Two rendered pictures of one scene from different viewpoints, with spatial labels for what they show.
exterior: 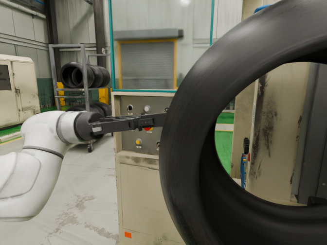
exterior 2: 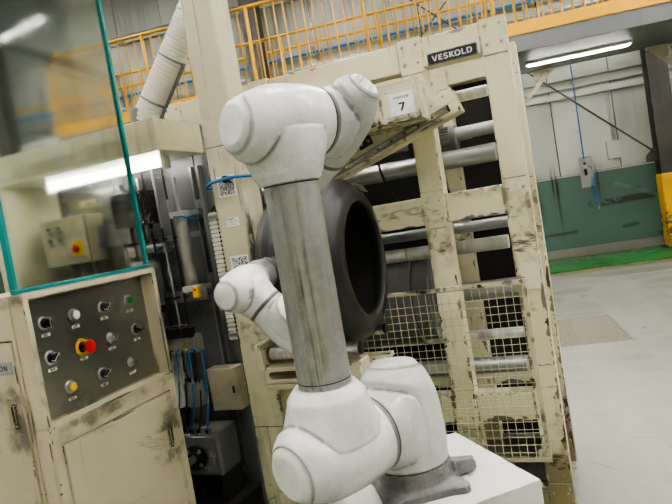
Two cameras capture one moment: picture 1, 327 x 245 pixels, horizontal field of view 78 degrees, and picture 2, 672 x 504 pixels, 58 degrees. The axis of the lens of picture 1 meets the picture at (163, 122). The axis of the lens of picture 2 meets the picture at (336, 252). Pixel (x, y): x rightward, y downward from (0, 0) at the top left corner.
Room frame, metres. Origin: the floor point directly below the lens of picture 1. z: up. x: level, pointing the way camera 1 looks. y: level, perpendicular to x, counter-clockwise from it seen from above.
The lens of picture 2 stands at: (0.25, 1.86, 1.33)
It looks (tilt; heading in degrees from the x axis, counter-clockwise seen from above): 3 degrees down; 272
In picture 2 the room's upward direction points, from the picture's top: 9 degrees counter-clockwise
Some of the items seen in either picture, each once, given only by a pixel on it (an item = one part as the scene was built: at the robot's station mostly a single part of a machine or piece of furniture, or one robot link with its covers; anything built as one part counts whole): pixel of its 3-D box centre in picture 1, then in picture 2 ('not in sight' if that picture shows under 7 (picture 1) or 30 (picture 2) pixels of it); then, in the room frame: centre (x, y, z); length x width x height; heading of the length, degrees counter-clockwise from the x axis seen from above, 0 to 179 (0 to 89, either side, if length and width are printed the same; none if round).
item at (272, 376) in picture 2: not in sight; (316, 369); (0.46, -0.17, 0.83); 0.36 x 0.09 x 0.06; 160
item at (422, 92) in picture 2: not in sight; (352, 118); (0.20, -0.54, 1.71); 0.61 x 0.25 x 0.15; 160
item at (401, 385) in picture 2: not in sight; (399, 410); (0.23, 0.61, 0.91); 0.18 x 0.16 x 0.22; 45
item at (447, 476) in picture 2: not in sight; (423, 470); (0.19, 0.60, 0.78); 0.22 x 0.18 x 0.06; 10
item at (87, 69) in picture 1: (88, 97); not in sight; (4.17, 1.54, 0.96); 1.36 x 0.71 x 1.92; 169
